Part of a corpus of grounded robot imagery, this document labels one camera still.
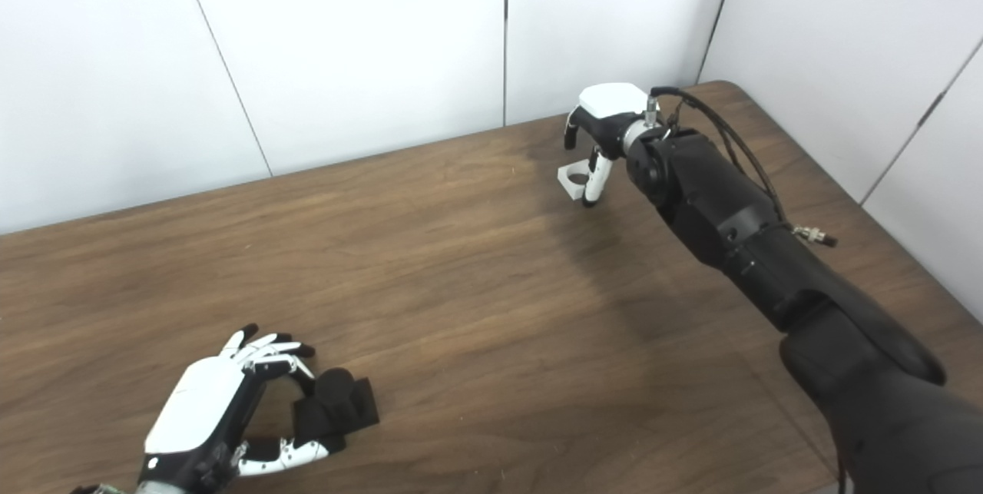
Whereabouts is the black peg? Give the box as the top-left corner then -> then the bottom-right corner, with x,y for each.
292,368 -> 380,441

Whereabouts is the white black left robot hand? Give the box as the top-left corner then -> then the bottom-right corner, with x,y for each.
137,323 -> 346,494

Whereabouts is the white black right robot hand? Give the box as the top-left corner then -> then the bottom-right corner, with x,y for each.
563,83 -> 652,208

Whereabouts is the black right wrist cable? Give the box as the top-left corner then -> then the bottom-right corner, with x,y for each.
650,87 -> 838,248

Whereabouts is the white square piece with hole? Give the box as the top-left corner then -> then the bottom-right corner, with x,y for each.
558,158 -> 597,201

